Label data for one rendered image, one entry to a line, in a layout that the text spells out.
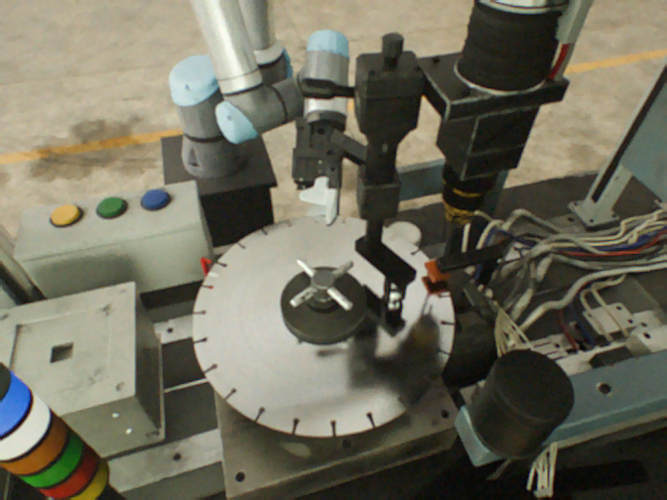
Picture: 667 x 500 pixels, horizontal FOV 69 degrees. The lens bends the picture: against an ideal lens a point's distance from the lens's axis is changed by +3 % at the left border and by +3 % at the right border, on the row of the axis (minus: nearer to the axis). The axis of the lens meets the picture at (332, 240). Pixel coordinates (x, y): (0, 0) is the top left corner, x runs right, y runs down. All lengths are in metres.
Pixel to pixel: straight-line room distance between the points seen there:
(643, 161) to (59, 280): 0.82
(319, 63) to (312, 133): 0.12
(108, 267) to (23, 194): 1.71
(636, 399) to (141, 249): 0.70
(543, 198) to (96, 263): 0.90
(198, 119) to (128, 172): 1.46
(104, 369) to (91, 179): 1.89
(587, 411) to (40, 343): 0.64
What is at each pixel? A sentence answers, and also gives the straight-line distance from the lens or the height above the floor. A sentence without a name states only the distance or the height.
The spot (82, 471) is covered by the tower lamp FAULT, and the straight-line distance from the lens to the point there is 0.50.
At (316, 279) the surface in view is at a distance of 0.57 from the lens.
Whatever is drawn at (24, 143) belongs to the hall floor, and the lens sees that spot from 2.91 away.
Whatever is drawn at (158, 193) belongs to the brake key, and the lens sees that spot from 0.87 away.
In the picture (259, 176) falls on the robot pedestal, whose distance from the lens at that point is 1.12.
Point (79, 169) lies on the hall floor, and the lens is 2.60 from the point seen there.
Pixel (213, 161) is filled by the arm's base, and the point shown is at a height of 0.79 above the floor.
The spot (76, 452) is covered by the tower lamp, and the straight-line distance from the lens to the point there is 0.48.
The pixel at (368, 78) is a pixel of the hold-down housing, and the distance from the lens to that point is 0.42.
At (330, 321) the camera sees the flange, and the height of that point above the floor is 0.96.
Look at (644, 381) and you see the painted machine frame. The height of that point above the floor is 1.05.
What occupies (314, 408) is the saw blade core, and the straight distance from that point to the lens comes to 0.54.
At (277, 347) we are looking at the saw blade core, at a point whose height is 0.95.
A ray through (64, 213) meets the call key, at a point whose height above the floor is 0.91.
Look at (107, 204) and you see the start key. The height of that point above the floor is 0.91.
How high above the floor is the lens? 1.45
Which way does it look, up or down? 47 degrees down
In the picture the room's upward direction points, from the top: straight up
